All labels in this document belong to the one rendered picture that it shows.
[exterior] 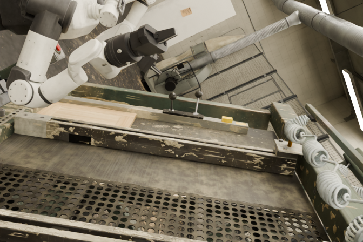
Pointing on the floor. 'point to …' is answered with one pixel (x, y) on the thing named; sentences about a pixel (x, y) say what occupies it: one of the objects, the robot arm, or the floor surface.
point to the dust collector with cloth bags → (186, 67)
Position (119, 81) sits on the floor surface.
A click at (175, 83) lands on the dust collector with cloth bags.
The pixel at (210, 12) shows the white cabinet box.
